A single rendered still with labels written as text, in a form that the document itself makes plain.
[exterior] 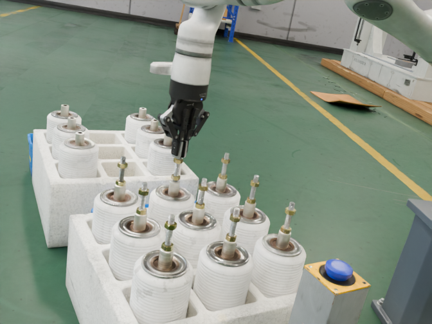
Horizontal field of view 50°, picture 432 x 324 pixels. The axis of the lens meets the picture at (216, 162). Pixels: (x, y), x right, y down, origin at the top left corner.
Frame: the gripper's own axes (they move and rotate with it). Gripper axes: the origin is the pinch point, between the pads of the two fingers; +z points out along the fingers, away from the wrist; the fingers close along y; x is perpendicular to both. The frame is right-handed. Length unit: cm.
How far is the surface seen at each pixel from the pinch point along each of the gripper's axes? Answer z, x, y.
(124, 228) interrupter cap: 10.2, -6.3, -17.9
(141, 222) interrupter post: 8.7, -8.1, -15.6
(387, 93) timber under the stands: 28, 80, 336
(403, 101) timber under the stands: 29, 59, 318
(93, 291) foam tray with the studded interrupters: 22.1, -5.4, -22.7
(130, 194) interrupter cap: 10.1, 3.7, -8.6
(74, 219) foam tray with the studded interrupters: 17.5, 11.5, -16.0
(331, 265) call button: 2.7, -40.1, -7.7
